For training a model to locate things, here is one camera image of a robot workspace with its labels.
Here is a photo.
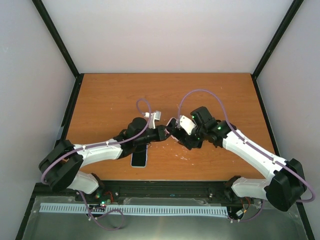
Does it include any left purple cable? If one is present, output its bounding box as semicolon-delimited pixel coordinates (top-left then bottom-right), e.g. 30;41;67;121
40;98;153;230

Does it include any phone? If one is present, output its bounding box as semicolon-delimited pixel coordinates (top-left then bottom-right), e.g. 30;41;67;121
130;145;148;168
165;117;180;142

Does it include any purple cable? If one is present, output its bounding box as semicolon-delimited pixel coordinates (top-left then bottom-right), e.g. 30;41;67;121
40;98;153;230
176;89;316;223

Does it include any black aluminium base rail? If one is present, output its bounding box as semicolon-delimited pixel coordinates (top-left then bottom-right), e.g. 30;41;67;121
34;180;300;207

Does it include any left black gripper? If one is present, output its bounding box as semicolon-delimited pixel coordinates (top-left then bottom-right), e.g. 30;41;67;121
134;124;175;145

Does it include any phone in blue case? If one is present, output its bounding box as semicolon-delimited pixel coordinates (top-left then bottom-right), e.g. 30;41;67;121
130;145;148;168

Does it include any grey metal front plate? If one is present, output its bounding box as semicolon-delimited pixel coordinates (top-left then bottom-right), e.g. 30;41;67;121
17;196;314;240

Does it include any left black frame post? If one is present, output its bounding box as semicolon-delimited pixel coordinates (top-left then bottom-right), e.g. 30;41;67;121
32;0;83;81

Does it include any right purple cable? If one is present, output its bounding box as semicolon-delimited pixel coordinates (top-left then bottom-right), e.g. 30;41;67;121
176;89;316;223

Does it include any light blue slotted cable duct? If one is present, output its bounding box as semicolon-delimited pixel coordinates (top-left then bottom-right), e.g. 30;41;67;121
39;203;228;218

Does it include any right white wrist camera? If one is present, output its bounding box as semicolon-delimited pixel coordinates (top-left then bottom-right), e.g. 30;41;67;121
177;115;197;136

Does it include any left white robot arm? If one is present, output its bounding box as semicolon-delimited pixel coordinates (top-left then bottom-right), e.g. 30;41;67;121
38;117;172;202

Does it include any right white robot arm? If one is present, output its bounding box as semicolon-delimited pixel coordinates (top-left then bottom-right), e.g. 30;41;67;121
174;106;307;212

